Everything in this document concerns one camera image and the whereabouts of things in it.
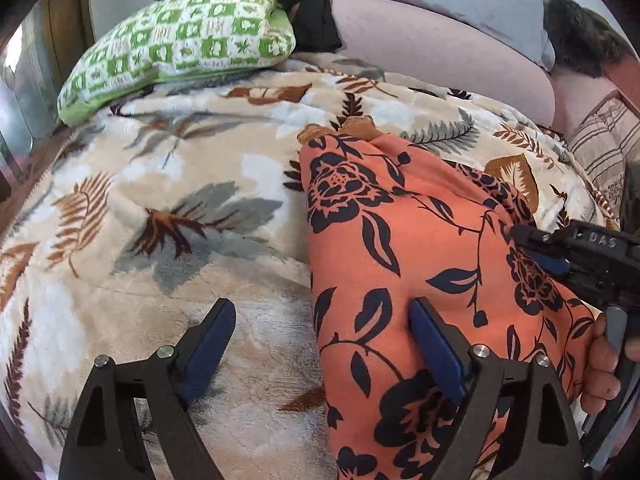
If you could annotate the pink bolster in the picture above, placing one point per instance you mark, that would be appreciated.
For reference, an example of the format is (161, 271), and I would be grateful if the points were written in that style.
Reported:
(440, 55)

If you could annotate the orange floral shirt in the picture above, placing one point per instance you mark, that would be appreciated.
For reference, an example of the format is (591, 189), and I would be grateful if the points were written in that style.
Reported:
(415, 240)

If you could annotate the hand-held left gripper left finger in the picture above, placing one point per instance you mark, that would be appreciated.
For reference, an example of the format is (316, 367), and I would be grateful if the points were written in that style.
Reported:
(210, 350)

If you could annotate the green checked pillow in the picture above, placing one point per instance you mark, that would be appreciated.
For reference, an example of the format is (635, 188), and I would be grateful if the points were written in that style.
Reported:
(185, 40)

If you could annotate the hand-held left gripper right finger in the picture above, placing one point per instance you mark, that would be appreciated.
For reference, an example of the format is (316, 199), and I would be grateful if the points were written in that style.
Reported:
(437, 350)

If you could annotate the dark furry cushion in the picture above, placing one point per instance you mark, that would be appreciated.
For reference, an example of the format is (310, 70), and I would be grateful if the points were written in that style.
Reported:
(585, 40)

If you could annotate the wooden leaded glass door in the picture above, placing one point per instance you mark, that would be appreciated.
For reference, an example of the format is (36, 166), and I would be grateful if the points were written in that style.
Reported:
(45, 60)

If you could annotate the leaf print blanket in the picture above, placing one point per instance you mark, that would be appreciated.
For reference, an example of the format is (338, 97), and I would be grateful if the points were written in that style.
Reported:
(175, 240)

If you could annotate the pink sofa backrest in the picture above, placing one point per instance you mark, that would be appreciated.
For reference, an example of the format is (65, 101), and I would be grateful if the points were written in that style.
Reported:
(590, 95)

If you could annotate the striped sofa cushion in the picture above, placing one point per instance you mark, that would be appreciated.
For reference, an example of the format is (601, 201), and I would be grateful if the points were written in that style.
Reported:
(607, 155)

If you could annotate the black garment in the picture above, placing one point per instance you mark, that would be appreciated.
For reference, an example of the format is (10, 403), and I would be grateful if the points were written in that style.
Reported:
(310, 10)

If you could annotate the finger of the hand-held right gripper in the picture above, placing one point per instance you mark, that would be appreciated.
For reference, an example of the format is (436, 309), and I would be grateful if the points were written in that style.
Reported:
(555, 265)
(537, 237)

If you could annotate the person's right hand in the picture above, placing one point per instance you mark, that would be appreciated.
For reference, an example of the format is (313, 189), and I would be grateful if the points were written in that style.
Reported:
(600, 360)

